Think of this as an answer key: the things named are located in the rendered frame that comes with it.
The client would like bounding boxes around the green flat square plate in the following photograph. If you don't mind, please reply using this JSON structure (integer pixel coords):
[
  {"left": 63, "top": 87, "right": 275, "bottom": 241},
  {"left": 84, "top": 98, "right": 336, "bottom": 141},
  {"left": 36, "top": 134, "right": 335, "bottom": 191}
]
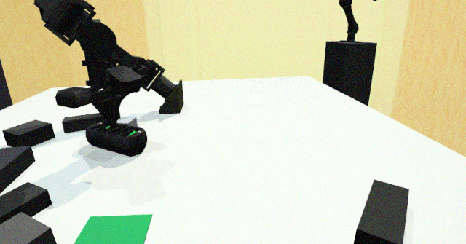
[{"left": 74, "top": 214, "right": 153, "bottom": 244}]

